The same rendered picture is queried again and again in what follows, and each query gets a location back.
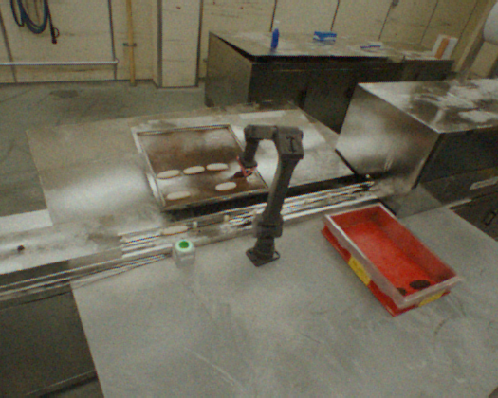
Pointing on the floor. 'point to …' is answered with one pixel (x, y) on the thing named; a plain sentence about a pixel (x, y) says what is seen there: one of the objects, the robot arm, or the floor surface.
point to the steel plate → (130, 174)
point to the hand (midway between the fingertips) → (244, 171)
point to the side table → (302, 322)
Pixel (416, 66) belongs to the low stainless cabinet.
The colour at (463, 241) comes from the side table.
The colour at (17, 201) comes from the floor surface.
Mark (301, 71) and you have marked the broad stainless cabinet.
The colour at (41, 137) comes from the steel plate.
